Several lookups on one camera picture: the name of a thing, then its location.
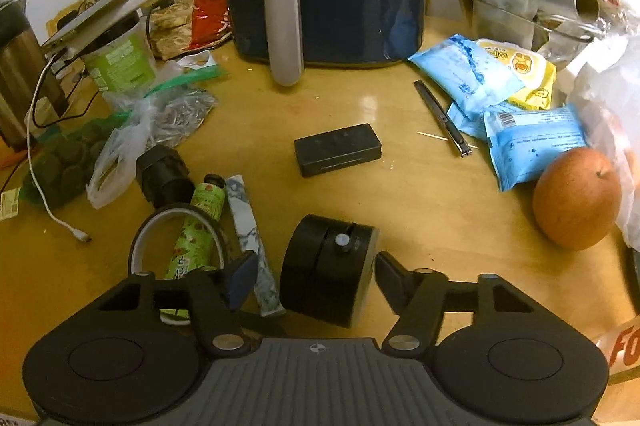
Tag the white crumpled wrapper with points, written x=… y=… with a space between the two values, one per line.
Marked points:
x=197 y=59

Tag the blue wet wipes packet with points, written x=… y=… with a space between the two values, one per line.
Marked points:
x=460 y=66

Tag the wooden toothpick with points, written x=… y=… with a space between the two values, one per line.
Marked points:
x=434 y=135

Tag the ribbed metal kettle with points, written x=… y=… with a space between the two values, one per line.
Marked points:
x=20 y=71

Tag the white bag with orange print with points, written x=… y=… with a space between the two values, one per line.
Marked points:
x=622 y=351

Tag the black rectangular box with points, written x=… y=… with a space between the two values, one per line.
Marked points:
x=337 y=150

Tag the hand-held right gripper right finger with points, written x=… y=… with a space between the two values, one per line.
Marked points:
x=389 y=278

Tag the green patterned tube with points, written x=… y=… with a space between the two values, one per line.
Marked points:
x=196 y=237

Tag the clear bag of crackers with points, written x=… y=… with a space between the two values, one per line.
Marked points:
x=170 y=28

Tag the green labelled tub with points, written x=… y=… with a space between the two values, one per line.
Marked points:
x=120 y=62

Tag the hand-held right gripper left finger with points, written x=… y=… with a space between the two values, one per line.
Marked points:
x=242 y=280

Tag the clear plastic bag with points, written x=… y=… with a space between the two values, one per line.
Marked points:
x=107 y=167

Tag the black pen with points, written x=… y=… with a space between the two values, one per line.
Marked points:
x=442 y=118

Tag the small yellow-green sachet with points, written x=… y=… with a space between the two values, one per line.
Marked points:
x=10 y=205

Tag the yellow cartoon packet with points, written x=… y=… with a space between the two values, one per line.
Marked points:
x=531 y=76

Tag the red snack bag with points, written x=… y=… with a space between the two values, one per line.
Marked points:
x=210 y=18

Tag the small blue packet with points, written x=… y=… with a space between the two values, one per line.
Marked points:
x=467 y=119

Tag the black power adapter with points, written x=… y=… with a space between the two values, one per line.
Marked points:
x=70 y=20

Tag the white marbled tube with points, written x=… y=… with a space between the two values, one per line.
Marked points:
x=247 y=231

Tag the black cylindrical adapter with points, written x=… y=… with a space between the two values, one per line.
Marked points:
x=162 y=176

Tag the blue packet with barcode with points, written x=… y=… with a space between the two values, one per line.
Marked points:
x=535 y=147

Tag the white plastic bag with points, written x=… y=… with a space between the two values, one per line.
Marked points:
x=610 y=106

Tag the black round device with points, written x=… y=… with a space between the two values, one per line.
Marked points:
x=325 y=278

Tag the bag of sunflower seeds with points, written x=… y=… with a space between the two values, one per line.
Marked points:
x=181 y=116

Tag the green mesh bag of discs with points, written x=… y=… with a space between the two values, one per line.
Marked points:
x=65 y=162

